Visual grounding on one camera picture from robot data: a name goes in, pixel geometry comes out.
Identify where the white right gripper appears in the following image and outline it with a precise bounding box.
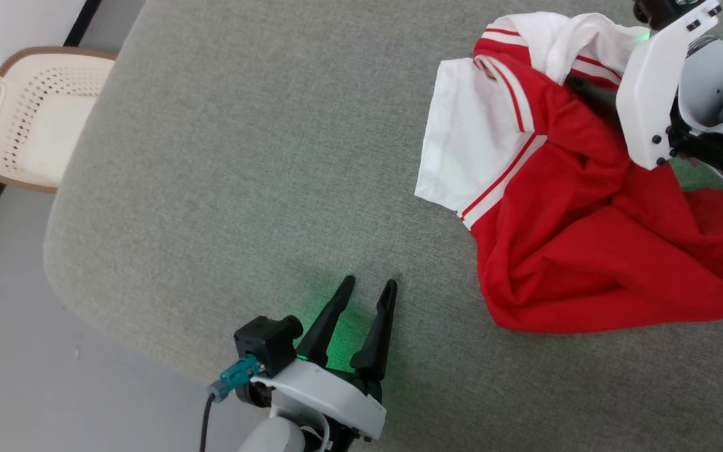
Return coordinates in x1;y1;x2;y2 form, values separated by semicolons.
615;0;723;171

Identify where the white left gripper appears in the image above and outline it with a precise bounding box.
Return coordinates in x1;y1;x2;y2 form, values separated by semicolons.
250;275;399;443

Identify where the red and white basketball jersey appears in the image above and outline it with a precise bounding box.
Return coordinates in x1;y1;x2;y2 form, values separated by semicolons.
414;11;723;334

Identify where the cream plastic laundry basket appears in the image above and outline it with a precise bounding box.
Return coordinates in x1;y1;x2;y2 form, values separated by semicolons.
0;46;118;195

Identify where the teal camera cable connector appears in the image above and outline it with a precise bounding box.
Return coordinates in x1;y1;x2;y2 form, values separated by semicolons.
208;354;261;403

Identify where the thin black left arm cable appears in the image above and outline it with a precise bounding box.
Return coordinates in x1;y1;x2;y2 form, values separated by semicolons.
198;392;218;452

